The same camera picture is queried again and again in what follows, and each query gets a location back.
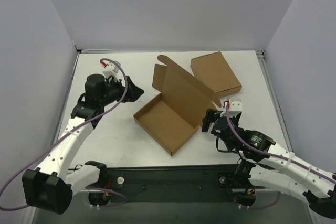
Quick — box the cardboard box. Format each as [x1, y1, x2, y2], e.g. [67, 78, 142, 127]
[190, 51, 242, 98]
[133, 55, 221, 156]

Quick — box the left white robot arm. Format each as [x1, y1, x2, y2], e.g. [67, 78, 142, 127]
[22, 74, 144, 215]

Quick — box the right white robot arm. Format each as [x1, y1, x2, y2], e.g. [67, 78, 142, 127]
[202, 108, 335, 219]

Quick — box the folded closed cardboard box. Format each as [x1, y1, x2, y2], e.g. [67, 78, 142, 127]
[190, 51, 242, 98]

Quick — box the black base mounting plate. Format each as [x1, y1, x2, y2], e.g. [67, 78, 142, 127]
[76, 165, 266, 205]

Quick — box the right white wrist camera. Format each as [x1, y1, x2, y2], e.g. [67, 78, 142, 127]
[220, 98, 243, 118]

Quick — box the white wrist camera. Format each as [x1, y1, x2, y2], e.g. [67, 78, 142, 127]
[100, 60, 123, 82]
[220, 98, 243, 118]

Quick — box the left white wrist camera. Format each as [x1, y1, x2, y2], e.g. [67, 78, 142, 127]
[100, 60, 123, 82]

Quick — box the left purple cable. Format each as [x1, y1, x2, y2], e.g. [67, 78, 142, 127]
[0, 58, 129, 210]

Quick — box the aluminium frame rail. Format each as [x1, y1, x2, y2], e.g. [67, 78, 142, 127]
[255, 50, 292, 151]

